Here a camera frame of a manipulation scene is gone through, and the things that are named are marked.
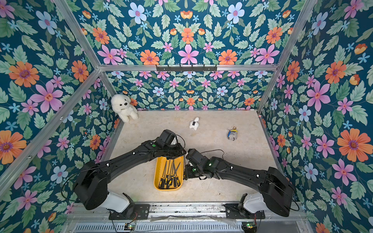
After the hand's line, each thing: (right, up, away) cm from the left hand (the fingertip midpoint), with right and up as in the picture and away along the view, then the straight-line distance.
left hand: (188, 152), depth 81 cm
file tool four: (-6, -17, +2) cm, 18 cm away
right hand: (-2, -11, -4) cm, 12 cm away
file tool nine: (-15, -16, +3) cm, 22 cm away
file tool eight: (-11, -19, -1) cm, 23 cm away
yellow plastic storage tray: (-18, -11, +7) cm, 22 cm away
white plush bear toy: (-49, +31, +20) cm, 61 cm away
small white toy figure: (+3, +16, +25) cm, 30 cm away
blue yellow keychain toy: (+30, +9, +19) cm, 37 cm away
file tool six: (-8, -15, +3) cm, 17 cm away
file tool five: (-10, -16, +2) cm, 19 cm away
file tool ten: (-16, -17, +3) cm, 23 cm away
